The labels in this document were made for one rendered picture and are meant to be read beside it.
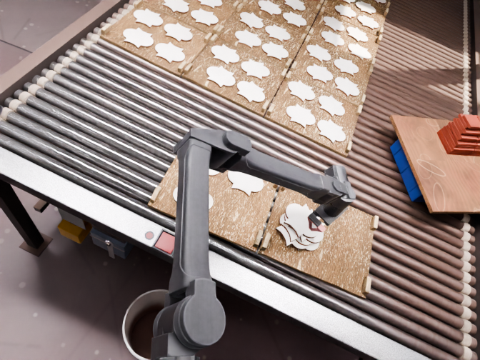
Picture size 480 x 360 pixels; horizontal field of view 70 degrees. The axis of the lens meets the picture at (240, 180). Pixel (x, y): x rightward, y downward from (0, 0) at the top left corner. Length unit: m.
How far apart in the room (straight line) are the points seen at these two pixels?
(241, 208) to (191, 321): 0.78
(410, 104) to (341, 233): 1.00
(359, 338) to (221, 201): 0.66
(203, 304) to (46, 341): 1.59
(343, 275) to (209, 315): 0.83
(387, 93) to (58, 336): 2.13
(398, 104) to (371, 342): 1.26
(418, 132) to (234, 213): 0.97
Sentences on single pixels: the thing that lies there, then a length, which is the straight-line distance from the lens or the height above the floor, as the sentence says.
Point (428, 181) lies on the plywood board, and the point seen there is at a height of 1.04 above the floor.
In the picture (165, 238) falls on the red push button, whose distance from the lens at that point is 1.20.
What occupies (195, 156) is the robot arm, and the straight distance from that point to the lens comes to 0.71.
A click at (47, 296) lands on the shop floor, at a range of 2.16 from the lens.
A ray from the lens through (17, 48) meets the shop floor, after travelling 3.26.
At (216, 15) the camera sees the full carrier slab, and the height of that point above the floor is 0.94.
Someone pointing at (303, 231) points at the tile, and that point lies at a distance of 1.26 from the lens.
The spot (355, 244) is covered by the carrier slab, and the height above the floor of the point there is 0.94.
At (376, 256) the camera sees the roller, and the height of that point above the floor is 0.92.
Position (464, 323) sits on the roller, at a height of 0.92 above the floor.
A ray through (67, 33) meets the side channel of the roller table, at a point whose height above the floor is 0.95.
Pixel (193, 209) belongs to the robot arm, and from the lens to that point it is 0.64.
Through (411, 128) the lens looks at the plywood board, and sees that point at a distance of 1.80.
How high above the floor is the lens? 2.04
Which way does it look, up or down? 55 degrees down
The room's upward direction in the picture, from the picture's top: 25 degrees clockwise
